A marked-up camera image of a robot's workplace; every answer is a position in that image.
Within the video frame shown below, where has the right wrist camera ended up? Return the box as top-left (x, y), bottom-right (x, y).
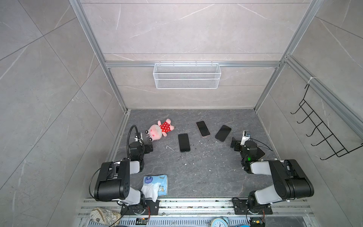
top-left (241, 131), bottom-right (251, 146)

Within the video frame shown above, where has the black phone tilted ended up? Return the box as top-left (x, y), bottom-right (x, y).
top-left (215, 125), bottom-right (232, 142)

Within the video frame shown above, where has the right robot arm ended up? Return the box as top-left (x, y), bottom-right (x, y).
top-left (230, 138), bottom-right (314, 214)

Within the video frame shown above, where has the white wire basket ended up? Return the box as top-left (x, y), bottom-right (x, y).
top-left (153, 63), bottom-right (221, 89)

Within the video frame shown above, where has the phone near right arm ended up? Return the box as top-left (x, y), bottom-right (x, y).
top-left (255, 147), bottom-right (266, 160)

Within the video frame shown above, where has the black phone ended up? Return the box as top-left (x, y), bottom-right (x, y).
top-left (178, 133), bottom-right (191, 152)
top-left (215, 125), bottom-right (232, 142)

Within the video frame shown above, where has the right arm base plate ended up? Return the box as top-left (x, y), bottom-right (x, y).
top-left (231, 198), bottom-right (273, 215)

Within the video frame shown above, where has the aluminium mounting rail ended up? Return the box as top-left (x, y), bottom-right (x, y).
top-left (76, 198), bottom-right (315, 219)

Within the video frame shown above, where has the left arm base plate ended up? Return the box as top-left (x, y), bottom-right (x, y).
top-left (121, 200), bottom-right (160, 215)

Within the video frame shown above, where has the blue round clock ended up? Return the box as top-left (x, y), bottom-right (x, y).
top-left (209, 217), bottom-right (229, 227)

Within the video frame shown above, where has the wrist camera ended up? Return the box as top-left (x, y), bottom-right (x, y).
top-left (135, 132), bottom-right (142, 142)
top-left (241, 131), bottom-right (251, 146)

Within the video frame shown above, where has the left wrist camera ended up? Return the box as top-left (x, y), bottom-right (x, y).
top-left (135, 132), bottom-right (142, 142)

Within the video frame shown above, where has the black wire hook rack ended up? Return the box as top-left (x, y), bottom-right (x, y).
top-left (290, 84), bottom-right (363, 161)

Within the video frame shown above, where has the blue tissue pack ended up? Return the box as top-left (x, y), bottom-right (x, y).
top-left (141, 175), bottom-right (168, 202)

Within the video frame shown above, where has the pink pig plush toy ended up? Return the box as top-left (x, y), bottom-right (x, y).
top-left (145, 119), bottom-right (175, 141)

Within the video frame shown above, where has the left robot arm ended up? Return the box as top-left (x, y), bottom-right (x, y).
top-left (89, 141), bottom-right (149, 215)

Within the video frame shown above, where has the crumpled patterned cloth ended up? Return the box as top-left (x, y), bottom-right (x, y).
top-left (89, 207), bottom-right (122, 227)

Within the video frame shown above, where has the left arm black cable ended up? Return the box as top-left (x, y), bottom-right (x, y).
top-left (126, 124), bottom-right (140, 159)

